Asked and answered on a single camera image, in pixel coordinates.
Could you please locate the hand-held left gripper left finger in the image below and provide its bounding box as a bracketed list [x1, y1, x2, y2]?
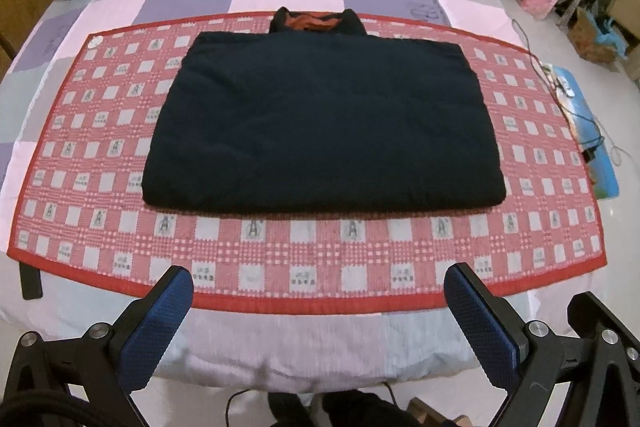
[0, 266, 195, 427]

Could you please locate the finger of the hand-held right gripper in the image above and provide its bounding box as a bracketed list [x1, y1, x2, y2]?
[567, 291, 640, 373]

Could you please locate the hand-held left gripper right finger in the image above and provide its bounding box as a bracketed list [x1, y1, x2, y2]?
[444, 263, 640, 427]

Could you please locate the dark navy padded jacket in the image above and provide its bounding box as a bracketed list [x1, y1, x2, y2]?
[141, 7, 507, 217]

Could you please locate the brown cardboard piece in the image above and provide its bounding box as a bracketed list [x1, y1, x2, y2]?
[407, 397, 461, 427]

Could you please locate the blue foam floor mat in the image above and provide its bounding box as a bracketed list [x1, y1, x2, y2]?
[542, 64, 622, 198]

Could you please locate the person's right black shoe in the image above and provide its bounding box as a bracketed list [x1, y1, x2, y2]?
[322, 391, 406, 427]

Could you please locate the person's black shoe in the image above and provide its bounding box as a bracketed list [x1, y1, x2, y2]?
[322, 391, 406, 427]
[268, 389, 313, 427]

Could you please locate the person's left black shoe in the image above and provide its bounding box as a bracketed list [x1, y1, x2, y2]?
[268, 389, 313, 427]

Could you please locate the red checked mat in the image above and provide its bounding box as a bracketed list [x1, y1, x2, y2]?
[7, 13, 608, 315]

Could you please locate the small cardboard box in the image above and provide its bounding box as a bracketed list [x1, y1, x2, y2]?
[570, 7, 618, 65]

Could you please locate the light blue plastic item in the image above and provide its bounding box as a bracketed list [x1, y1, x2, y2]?
[590, 14, 631, 50]

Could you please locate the black strap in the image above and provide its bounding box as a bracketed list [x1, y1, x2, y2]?
[21, 263, 45, 300]

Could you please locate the thick black cable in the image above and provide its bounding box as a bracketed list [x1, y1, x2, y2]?
[0, 387, 126, 427]

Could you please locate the thin black cable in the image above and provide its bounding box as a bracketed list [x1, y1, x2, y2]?
[510, 18, 606, 162]

